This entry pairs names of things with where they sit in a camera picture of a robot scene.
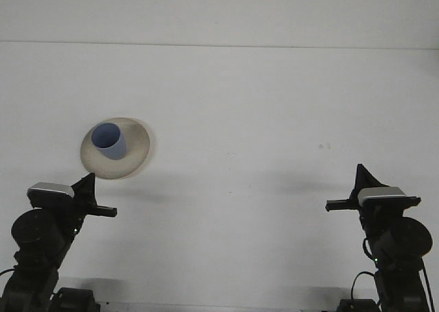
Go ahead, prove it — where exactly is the pale blue cup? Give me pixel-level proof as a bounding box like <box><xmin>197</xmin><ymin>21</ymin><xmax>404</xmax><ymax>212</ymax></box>
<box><xmin>90</xmin><ymin>122</ymin><xmax>128</xmax><ymax>161</ymax></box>

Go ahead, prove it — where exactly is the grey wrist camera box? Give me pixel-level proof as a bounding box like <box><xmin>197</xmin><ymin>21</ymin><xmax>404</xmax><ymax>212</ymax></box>
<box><xmin>357</xmin><ymin>187</ymin><xmax>407</xmax><ymax>204</ymax></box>
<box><xmin>27</xmin><ymin>182</ymin><xmax>75</xmax><ymax>200</ymax></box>

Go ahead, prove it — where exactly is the pale round plate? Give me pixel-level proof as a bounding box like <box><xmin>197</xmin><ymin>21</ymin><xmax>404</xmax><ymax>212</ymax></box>
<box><xmin>80</xmin><ymin>117</ymin><xmax>156</xmax><ymax>180</ymax></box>

